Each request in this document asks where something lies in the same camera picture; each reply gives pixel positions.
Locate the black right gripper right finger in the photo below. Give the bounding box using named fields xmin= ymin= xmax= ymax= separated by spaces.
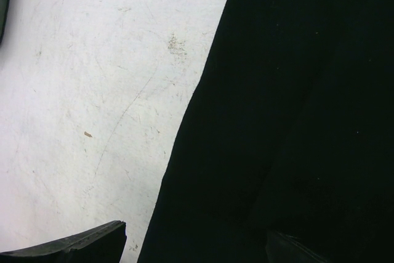
xmin=265 ymin=229 xmax=333 ymax=263

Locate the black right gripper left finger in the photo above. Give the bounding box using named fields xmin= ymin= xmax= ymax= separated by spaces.
xmin=1 ymin=221 xmax=127 ymax=263

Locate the black t shirt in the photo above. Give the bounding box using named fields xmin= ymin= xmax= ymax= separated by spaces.
xmin=138 ymin=0 xmax=393 ymax=262

